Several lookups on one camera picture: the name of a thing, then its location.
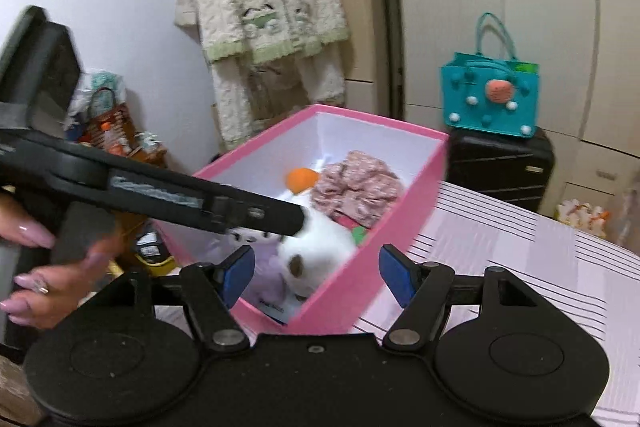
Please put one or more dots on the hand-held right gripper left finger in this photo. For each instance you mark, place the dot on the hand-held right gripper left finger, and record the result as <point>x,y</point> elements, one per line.
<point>239,277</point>

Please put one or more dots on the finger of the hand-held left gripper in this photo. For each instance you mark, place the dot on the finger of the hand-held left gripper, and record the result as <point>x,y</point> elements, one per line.
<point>225,209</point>

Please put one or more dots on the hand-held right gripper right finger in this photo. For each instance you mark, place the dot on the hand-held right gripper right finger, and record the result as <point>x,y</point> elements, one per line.
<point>396,277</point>

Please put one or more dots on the light purple plush toy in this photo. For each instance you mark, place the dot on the light purple plush toy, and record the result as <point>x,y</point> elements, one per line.
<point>267,277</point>

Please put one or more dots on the red strawberry plush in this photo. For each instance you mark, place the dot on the red strawberry plush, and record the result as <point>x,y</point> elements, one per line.
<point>357,234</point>

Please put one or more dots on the pink cardboard box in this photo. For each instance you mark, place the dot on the pink cardboard box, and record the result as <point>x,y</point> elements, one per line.
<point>390,217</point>

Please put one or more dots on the white plush toy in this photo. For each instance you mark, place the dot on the white plush toy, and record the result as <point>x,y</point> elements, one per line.
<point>325,242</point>

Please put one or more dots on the orange ball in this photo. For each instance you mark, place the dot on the orange ball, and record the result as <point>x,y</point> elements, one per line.
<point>300,179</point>

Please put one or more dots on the pink floral scrunchie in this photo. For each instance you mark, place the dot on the pink floral scrunchie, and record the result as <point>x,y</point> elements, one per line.
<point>355,187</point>

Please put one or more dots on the person's left hand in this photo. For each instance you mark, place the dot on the person's left hand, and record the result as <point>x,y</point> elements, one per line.
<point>55,287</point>

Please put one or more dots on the bottle with orange label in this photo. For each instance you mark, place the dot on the bottle with orange label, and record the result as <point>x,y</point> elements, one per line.
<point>110,138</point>

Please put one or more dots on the brown wicker basket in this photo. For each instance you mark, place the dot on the brown wicker basket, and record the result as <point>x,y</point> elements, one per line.
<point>120,117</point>

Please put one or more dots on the striped tablecloth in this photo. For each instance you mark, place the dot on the striped tablecloth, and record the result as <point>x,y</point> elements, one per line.
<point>500,247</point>

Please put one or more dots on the cream fluffy pajama pants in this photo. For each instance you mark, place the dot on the cream fluffy pajama pants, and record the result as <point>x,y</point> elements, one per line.
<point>235,97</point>

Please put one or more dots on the black suitcase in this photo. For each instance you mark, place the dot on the black suitcase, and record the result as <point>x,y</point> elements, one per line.
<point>500,172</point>

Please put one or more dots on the teal felt handbag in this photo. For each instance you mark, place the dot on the teal felt handbag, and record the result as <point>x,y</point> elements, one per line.
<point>480,107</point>

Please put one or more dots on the clear plastic bag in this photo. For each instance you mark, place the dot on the clear plastic bag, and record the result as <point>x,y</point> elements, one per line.
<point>627,217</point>

